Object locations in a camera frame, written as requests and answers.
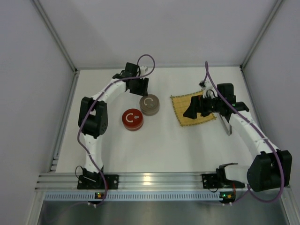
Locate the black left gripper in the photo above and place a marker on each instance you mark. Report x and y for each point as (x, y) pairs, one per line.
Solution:
(137, 86)

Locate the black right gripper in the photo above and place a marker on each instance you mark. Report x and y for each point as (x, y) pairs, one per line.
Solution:
(200, 107)

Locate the beige round lid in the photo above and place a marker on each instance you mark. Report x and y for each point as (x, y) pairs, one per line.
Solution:
(149, 100)

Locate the beige steel container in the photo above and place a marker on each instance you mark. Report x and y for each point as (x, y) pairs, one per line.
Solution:
(149, 110)

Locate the steel tongs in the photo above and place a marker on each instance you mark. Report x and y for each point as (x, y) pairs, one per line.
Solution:
(227, 127)

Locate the red round lid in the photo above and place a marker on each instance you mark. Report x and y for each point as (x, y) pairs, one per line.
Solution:
(132, 116)

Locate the red steel container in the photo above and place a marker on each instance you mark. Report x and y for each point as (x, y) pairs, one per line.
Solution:
(133, 126)

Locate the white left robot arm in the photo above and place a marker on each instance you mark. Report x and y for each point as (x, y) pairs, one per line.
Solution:
(93, 121)

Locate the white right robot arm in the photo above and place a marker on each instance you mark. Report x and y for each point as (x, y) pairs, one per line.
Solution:
(271, 167)

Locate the bamboo mat tray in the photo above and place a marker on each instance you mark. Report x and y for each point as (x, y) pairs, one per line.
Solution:
(180, 105)

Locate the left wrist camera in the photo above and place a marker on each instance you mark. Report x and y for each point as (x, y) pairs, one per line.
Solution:
(143, 69)

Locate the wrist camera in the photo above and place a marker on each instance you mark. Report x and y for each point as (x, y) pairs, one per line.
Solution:
(143, 69)
(206, 88)

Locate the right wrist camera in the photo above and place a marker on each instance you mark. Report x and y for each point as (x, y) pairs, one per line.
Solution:
(206, 88)

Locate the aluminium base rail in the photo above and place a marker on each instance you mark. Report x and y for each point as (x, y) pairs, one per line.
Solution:
(160, 181)

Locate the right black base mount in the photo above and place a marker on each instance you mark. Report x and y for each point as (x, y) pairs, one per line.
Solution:
(214, 181)

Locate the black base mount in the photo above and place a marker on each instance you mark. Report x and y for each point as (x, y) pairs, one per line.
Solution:
(214, 181)
(93, 181)

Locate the left aluminium frame post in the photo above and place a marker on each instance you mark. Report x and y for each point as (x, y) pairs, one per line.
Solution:
(53, 32)

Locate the aluminium frame post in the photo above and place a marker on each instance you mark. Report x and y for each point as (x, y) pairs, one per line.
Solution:
(262, 31)
(53, 32)

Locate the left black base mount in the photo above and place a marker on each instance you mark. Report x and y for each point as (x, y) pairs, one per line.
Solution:
(93, 181)

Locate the right aluminium frame post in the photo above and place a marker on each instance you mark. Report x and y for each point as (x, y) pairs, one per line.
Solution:
(262, 31)

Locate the slotted cable duct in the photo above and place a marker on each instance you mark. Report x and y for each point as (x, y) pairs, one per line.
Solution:
(141, 196)

